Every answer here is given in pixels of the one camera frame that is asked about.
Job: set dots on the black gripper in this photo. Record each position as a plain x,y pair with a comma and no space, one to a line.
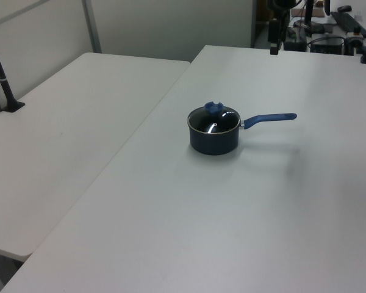
275,30

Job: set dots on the glass lid with blue knob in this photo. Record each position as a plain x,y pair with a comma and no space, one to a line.
201,121

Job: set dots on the dark blue saucepan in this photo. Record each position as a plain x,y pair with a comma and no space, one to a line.
213,143

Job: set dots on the black monitor stand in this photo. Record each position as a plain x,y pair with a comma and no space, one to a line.
308,13

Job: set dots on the black computer box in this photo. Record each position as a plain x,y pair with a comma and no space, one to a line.
326,45

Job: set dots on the black keyboard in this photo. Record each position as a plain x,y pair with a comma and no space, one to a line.
349,21

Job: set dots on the emergency stop button box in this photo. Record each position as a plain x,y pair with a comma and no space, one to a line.
353,38

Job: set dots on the black computer mouse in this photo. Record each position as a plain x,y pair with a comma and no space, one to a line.
344,8

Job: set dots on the white side table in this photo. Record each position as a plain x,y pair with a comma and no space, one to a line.
64,137

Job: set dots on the grey metal partition post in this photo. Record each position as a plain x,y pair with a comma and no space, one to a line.
93,27

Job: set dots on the black camera pole with tie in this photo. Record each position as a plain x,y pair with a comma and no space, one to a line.
6,91

